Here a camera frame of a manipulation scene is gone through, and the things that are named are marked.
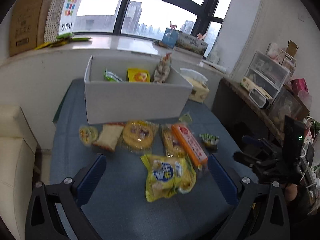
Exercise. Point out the cream sofa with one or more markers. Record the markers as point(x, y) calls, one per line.
point(18, 147)

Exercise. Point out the white SANFU shopping bag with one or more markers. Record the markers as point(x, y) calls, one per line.
point(60, 19)

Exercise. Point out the beige tissue pack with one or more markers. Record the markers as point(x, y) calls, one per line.
point(199, 82)

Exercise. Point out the dark side table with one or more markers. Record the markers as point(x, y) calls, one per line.
point(242, 118)

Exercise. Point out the pink box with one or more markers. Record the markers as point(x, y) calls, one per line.
point(298, 85)

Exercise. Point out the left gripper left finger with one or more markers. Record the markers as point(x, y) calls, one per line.
point(43, 220)

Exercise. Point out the clear plastic drawer unit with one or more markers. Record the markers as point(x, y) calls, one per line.
point(267, 74)

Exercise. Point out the yellow red pouch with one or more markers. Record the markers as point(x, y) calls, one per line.
point(138, 75)

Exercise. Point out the yellow jelly cup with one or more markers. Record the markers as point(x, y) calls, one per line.
point(88, 135)

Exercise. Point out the small green candy packet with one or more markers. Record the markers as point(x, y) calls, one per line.
point(210, 141)

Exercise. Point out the orange biscuit box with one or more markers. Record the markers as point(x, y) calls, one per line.
point(190, 144)

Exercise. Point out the clear plastic storage bin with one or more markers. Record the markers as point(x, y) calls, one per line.
point(285, 104)

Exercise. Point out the white glasses case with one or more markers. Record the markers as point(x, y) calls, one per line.
point(260, 97)

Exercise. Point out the person's right hand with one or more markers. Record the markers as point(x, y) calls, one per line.
point(290, 192)

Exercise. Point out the white cardboard storage box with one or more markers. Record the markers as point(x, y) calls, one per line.
point(109, 101)

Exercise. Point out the landscape printed gift box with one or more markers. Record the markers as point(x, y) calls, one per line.
point(191, 43)

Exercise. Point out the yellow chip bag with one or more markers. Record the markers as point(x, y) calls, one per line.
point(167, 176)

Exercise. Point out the green yellow flat packets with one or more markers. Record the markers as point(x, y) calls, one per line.
point(62, 40)

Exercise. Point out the brown cardboard box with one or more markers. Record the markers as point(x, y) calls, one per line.
point(27, 25)

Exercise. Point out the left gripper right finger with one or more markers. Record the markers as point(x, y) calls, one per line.
point(259, 211)

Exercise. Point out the green seaweed snack packet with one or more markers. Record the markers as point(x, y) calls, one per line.
point(111, 77)

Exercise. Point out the sandwich bread packet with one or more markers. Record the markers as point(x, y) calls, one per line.
point(109, 136)

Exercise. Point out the round rice cracker packet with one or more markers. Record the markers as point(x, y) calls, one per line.
point(138, 136)

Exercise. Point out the blue gift bag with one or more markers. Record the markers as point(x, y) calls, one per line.
point(170, 36)

